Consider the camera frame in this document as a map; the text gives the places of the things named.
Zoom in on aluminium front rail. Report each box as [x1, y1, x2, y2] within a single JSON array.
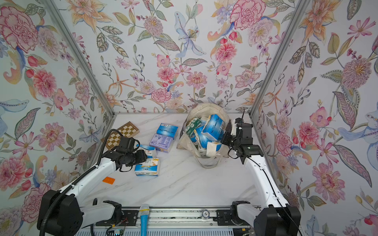
[[47, 206, 299, 230]]

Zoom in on silver round knob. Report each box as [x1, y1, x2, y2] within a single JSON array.
[[201, 209, 210, 220]]

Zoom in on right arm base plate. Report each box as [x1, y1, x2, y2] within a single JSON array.
[[213, 209, 235, 226]]

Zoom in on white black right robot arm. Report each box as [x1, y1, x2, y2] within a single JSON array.
[[221, 118, 302, 236]]

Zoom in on green tissue pack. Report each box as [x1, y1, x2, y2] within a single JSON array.
[[185, 117, 202, 136]]

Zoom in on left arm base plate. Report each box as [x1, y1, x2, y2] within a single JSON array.
[[95, 209, 139, 227]]

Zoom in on purple tissue pack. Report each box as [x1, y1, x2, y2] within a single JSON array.
[[149, 134, 174, 153]]

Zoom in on blue microphone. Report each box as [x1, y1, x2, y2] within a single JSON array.
[[139, 204, 150, 236]]

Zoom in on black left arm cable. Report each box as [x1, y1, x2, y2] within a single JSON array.
[[39, 128, 125, 236]]

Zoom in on blue tissue pack front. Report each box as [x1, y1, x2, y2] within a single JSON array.
[[194, 126, 209, 149]]

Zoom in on orange tag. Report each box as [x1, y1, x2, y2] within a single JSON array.
[[102, 177, 115, 185]]

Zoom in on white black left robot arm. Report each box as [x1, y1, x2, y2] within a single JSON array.
[[37, 137, 147, 236]]

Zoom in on blue white tissue pack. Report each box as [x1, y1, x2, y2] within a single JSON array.
[[202, 114, 225, 141], [139, 145, 157, 158]]

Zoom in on wooden chessboard box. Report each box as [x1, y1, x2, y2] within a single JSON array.
[[101, 121, 141, 151]]

